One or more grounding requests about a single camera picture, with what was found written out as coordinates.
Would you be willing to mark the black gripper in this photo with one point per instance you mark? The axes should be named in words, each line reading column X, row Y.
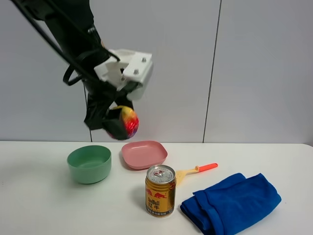
column 101, row 95

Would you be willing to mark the red yellow toy apple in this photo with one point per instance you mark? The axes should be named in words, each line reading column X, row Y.
column 130, row 121

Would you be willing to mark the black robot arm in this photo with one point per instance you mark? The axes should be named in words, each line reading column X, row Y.
column 68, row 27

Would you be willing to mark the pink square plate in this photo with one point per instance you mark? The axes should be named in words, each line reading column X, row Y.
column 143, row 154

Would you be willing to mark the green bowl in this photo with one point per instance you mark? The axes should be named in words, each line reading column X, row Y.
column 90, row 164

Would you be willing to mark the gold Red Bull can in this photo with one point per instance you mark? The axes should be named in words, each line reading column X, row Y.
column 160, row 190

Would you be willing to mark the blue folded cloth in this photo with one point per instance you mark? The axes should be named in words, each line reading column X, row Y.
column 232, row 205

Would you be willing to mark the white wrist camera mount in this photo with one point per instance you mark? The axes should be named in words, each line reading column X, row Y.
column 133, row 68

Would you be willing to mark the yellow spatula orange handle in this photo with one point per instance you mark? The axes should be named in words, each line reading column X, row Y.
column 180, row 174

